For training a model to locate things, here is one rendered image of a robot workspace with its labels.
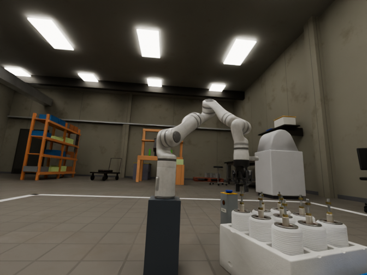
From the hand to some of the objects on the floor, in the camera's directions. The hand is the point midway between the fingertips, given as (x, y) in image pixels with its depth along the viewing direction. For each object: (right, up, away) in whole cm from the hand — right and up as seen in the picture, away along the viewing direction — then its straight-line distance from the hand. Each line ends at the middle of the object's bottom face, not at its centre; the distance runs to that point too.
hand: (241, 189), depth 88 cm
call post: (-3, -38, +11) cm, 39 cm away
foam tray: (+14, -34, -13) cm, 39 cm away
